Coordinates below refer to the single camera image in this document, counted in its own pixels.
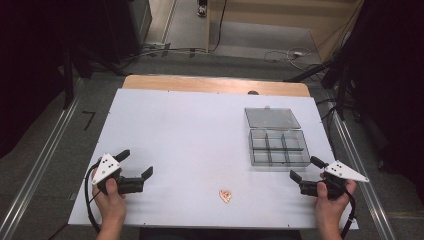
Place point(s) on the black curtain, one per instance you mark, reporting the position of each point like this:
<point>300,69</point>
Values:
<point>393,83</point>
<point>30,66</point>

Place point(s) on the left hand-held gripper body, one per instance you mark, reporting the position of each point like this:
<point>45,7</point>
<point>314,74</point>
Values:
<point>106,165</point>

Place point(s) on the aluminium floor rail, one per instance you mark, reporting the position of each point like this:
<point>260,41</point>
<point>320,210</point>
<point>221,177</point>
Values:
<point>36,170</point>
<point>365,180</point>

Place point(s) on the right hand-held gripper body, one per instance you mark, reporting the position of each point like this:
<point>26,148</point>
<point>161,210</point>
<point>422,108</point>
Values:
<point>343,171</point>

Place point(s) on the person's right hand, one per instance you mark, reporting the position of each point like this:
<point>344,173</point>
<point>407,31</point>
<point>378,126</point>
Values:
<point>328,210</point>

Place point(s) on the black metal stand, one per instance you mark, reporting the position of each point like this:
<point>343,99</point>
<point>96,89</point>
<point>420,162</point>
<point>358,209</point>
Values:
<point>341,93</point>

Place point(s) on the grey power strip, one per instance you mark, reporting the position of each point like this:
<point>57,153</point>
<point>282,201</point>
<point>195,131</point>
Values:
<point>156,45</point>

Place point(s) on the white table cover board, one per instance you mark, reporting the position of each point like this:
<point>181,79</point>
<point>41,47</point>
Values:
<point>186,140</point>

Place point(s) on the black cabinet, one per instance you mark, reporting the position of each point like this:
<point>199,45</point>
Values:
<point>128,26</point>

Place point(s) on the wooden table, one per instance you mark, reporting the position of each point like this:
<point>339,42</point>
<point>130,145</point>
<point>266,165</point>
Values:
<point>200,84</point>

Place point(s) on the clear plastic compartment box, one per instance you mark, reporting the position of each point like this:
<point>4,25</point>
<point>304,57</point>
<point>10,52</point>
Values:
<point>278,146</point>

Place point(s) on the person's left hand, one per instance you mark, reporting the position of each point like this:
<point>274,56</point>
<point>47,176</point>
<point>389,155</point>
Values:
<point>113,206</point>

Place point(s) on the light wooden partition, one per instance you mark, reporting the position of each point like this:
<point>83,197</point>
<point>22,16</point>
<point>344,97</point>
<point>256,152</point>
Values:
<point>283,16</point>

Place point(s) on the small orange heart-shaped piece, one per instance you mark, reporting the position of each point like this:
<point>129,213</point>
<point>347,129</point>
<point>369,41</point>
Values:
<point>225,196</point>

